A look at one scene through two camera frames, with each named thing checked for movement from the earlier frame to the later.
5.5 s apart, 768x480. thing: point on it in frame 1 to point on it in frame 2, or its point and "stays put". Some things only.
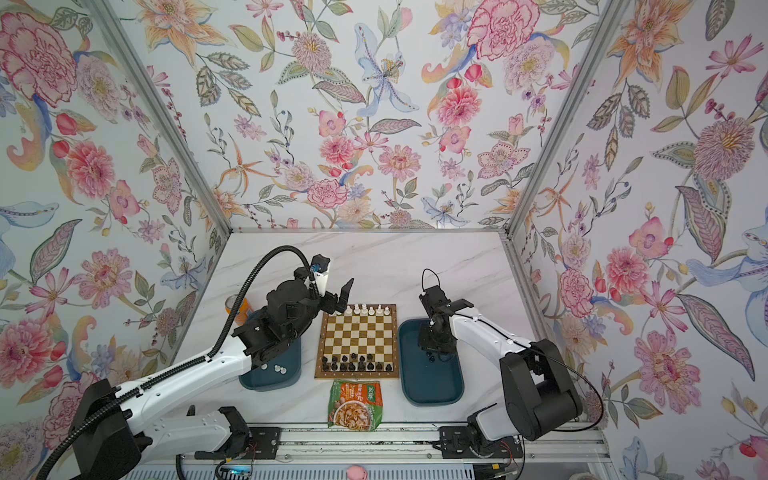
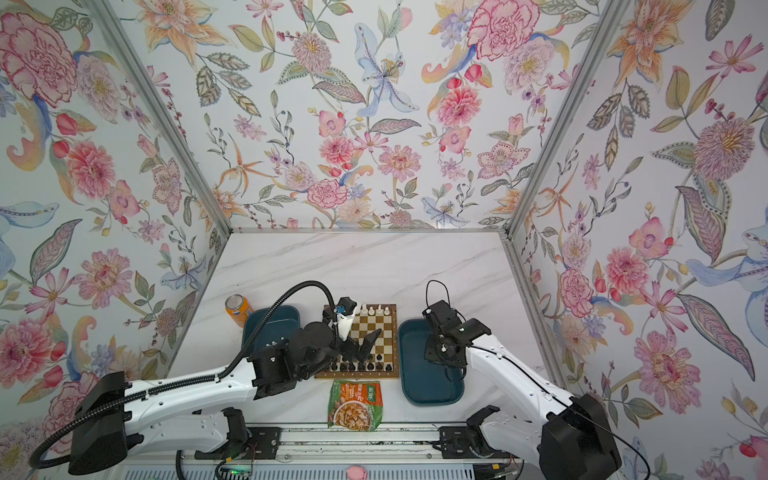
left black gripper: x=331 y=298 to x=368 y=341
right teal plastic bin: x=422 y=382 stays put
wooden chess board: x=360 y=342 stays put
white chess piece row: x=365 y=312 stays put
